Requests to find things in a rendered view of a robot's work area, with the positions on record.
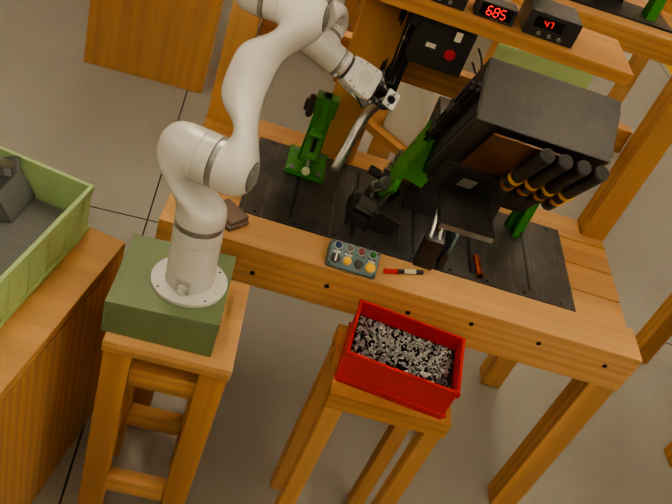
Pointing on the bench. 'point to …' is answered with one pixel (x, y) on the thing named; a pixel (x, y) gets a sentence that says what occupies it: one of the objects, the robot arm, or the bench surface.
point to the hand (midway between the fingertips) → (385, 99)
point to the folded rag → (235, 216)
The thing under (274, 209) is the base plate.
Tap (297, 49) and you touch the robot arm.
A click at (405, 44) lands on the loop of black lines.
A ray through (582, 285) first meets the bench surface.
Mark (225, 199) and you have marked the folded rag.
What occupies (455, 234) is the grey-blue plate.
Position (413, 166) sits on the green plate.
